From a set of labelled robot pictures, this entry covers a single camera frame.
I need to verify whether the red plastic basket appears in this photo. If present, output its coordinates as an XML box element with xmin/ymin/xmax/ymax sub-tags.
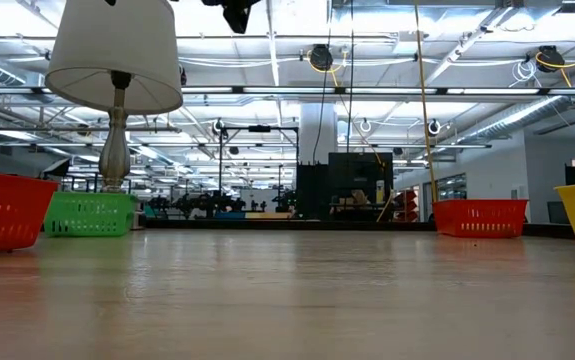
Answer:
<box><xmin>431</xmin><ymin>198</ymin><xmax>529</xmax><ymax>239</ymax></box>
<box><xmin>0</xmin><ymin>169</ymin><xmax>60</xmax><ymax>257</ymax></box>

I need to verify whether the white shade table lamp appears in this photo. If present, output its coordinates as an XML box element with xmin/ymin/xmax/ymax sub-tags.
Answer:
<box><xmin>45</xmin><ymin>0</ymin><xmax>184</xmax><ymax>194</ymax></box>

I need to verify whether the white building column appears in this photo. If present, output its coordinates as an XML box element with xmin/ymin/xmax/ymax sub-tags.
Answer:
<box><xmin>299</xmin><ymin>102</ymin><xmax>339</xmax><ymax>166</ymax></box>

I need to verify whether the black cabinet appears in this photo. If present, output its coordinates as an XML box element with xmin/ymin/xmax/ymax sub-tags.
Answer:
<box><xmin>295</xmin><ymin>152</ymin><xmax>396</xmax><ymax>221</ymax></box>

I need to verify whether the green plastic basket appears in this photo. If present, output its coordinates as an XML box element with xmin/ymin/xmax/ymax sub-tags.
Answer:
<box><xmin>43</xmin><ymin>192</ymin><xmax>138</xmax><ymax>238</ymax></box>

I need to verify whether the black ceiling cable reel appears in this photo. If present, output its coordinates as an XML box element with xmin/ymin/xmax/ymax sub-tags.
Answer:
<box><xmin>308</xmin><ymin>43</ymin><xmax>336</xmax><ymax>73</ymax></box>
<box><xmin>536</xmin><ymin>44</ymin><xmax>566</xmax><ymax>74</ymax></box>

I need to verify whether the black metal frame stand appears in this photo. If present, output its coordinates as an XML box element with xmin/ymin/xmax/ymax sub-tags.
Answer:
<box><xmin>218</xmin><ymin>124</ymin><xmax>300</xmax><ymax>201</ymax></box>

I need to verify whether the black hanging cable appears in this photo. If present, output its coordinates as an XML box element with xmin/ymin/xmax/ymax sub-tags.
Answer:
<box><xmin>347</xmin><ymin>0</ymin><xmax>356</xmax><ymax>154</ymax></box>

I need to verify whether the black table frame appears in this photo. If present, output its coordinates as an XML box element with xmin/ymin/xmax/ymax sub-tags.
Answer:
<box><xmin>136</xmin><ymin>218</ymin><xmax>575</xmax><ymax>240</ymax></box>

